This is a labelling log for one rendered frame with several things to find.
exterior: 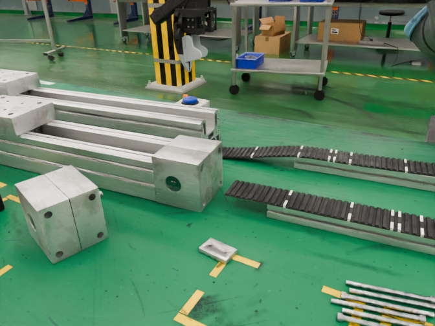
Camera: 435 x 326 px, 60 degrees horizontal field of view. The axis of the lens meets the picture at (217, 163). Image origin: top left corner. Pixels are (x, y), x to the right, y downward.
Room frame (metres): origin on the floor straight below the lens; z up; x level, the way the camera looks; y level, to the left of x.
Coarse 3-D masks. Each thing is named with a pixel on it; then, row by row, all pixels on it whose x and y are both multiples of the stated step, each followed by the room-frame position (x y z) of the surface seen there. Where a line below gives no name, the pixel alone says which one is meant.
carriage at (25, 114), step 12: (0, 96) 0.86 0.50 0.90; (12, 96) 0.86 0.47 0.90; (0, 108) 0.77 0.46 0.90; (12, 108) 0.77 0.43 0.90; (24, 108) 0.77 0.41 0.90; (36, 108) 0.77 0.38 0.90; (48, 108) 0.79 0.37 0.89; (0, 120) 0.72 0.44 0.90; (12, 120) 0.71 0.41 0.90; (24, 120) 0.73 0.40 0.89; (36, 120) 0.76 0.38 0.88; (48, 120) 0.79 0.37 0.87; (0, 132) 0.73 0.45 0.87; (12, 132) 0.71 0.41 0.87; (24, 132) 0.73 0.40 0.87; (36, 132) 0.77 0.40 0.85
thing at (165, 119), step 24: (24, 96) 0.99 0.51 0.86; (48, 96) 1.03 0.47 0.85; (72, 96) 0.99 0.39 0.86; (96, 96) 0.97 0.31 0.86; (72, 120) 0.90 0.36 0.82; (96, 120) 0.87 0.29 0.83; (120, 120) 0.84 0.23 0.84; (144, 120) 0.81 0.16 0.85; (168, 120) 0.78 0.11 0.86; (192, 120) 0.77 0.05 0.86; (216, 120) 0.83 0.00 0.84
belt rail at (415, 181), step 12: (300, 168) 0.69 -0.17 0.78; (312, 168) 0.68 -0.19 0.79; (324, 168) 0.67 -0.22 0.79; (336, 168) 0.67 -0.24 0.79; (348, 168) 0.65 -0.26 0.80; (360, 168) 0.64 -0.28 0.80; (372, 168) 0.63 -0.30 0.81; (372, 180) 0.63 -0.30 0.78; (384, 180) 0.62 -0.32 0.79; (396, 180) 0.61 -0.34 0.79; (408, 180) 0.61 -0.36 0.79; (420, 180) 0.60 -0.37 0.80; (432, 180) 0.59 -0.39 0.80
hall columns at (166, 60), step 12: (156, 0) 4.02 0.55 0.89; (156, 24) 4.03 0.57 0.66; (168, 24) 3.95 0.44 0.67; (156, 36) 4.04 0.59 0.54; (168, 36) 3.96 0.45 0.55; (156, 48) 4.05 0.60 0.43; (168, 48) 3.97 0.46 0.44; (156, 60) 4.05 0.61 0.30; (168, 60) 3.97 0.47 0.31; (180, 60) 3.94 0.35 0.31; (156, 72) 4.06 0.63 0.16; (168, 72) 3.98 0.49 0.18; (180, 72) 3.93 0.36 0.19; (192, 72) 4.14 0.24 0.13; (168, 84) 3.99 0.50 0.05; (180, 84) 3.92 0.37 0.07
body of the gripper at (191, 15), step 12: (192, 0) 0.94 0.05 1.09; (204, 0) 0.92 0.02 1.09; (180, 12) 0.94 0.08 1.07; (192, 12) 0.92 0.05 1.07; (204, 12) 0.91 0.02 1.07; (216, 12) 0.97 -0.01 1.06; (180, 24) 0.93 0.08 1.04; (192, 24) 0.93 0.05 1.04; (204, 24) 0.90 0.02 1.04; (216, 24) 0.97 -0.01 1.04
